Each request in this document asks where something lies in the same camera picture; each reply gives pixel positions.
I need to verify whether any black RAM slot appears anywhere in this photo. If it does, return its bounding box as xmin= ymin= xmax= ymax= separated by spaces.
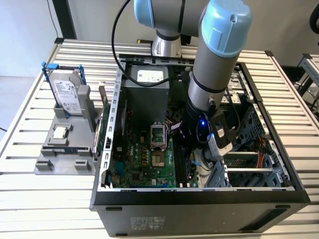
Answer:
xmin=176 ymin=141 xmax=185 ymax=188
xmin=180 ymin=150 xmax=188 ymax=188
xmin=173 ymin=139 xmax=181 ymax=188

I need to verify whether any metal socket cover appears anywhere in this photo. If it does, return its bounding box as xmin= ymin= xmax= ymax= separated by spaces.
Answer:
xmin=149 ymin=121 xmax=168 ymax=151

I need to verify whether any CPU socket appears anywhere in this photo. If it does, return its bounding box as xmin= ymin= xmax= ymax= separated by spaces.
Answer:
xmin=152 ymin=151 xmax=166 ymax=169

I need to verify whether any silver power supply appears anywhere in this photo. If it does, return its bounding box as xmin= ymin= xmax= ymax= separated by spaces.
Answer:
xmin=121 ymin=65 xmax=170 ymax=119

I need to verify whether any perforated metal disk bay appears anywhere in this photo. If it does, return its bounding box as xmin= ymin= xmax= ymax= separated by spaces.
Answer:
xmin=206 ymin=103 xmax=293 ymax=189

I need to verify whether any green motherboard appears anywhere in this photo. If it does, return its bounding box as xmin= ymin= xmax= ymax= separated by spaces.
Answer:
xmin=111 ymin=124 xmax=200 ymax=189

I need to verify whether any blue expansion slot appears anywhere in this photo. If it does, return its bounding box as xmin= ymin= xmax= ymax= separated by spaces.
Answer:
xmin=130 ymin=183 xmax=169 ymax=188

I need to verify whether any green graphics card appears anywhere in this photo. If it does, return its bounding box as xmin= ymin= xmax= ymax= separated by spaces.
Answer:
xmin=91 ymin=79 xmax=111 ymax=161

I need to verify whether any black PC case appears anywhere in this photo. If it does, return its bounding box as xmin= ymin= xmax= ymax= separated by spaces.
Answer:
xmin=89 ymin=53 xmax=312 ymax=237

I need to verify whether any hard disk in blue carrier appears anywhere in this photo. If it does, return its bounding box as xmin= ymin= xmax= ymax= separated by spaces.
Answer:
xmin=41 ymin=62 xmax=87 ymax=118

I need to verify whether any silver CPU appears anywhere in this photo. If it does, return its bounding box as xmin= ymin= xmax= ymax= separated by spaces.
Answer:
xmin=52 ymin=126 xmax=68 ymax=139

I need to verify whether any grey parts rack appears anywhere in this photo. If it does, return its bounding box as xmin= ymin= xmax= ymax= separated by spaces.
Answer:
xmin=33 ymin=84 xmax=105 ymax=176

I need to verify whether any wire locking lever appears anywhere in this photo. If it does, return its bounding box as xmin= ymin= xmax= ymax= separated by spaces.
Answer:
xmin=165 ymin=125 xmax=172 ymax=151

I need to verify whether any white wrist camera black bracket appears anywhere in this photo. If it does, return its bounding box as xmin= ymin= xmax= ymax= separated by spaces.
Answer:
xmin=208 ymin=109 xmax=236 ymax=159

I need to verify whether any silver drive bay bracket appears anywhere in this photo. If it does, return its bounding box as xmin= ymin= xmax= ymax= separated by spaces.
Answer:
xmin=224 ymin=63 xmax=253 ymax=105

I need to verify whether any orange red wire bundle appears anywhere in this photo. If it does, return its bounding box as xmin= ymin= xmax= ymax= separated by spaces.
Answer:
xmin=256 ymin=135 xmax=269 ymax=171

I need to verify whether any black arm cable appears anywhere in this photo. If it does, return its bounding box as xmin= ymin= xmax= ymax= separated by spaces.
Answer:
xmin=111 ymin=0 xmax=192 ymax=87

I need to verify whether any aluminium frame side table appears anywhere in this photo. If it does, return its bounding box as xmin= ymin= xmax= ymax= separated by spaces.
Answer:
xmin=294 ymin=53 xmax=319 ymax=105

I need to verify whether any black curved hose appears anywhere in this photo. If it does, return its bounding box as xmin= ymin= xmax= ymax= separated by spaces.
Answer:
xmin=309 ymin=0 xmax=319 ymax=47

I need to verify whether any black post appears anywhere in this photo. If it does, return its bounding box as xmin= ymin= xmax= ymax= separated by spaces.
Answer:
xmin=52 ymin=0 xmax=77 ymax=40

